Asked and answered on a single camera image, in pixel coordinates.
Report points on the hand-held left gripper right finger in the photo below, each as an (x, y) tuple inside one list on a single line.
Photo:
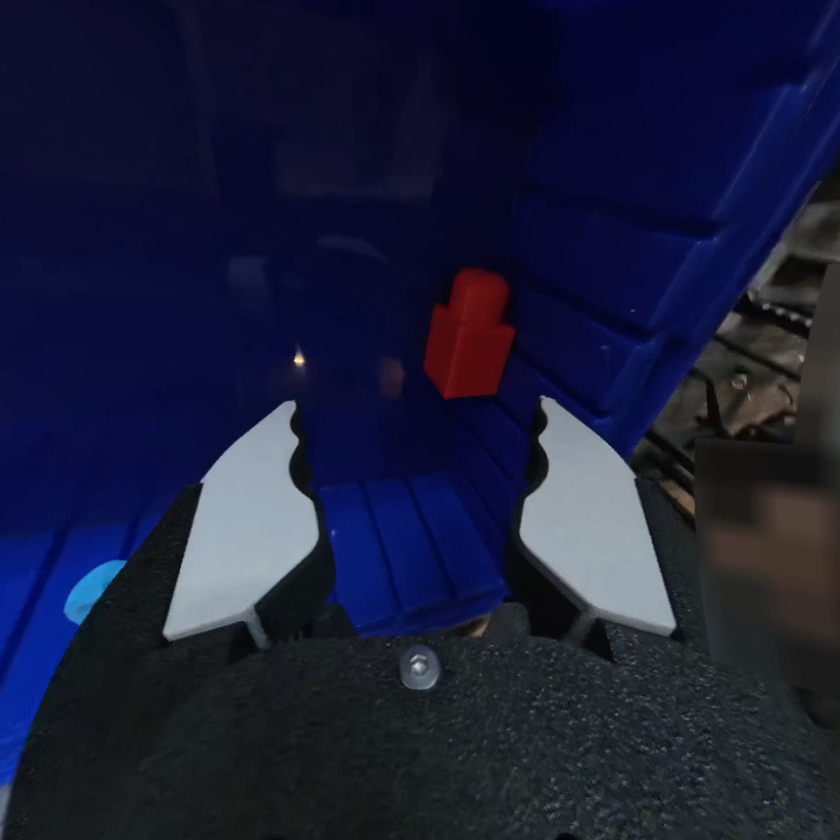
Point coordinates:
[(591, 538)]

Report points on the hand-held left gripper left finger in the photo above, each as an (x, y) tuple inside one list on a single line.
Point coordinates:
[(243, 538)]

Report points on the red building block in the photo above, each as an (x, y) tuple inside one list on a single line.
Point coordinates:
[(466, 348)]

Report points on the blue plastic bin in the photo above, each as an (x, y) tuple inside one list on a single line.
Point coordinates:
[(263, 197)]

